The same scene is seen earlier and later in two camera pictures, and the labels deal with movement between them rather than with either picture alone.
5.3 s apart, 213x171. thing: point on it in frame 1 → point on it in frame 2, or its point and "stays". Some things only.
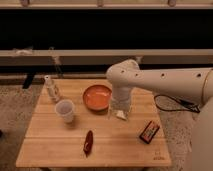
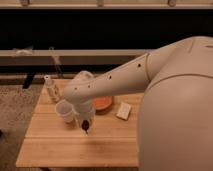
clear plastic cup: x=65 y=108 stays
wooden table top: x=77 y=131 stays
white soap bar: x=120 y=113 stays
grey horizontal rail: x=106 y=57 stays
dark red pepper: x=88 y=144 → x=85 y=125
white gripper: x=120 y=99 → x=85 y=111
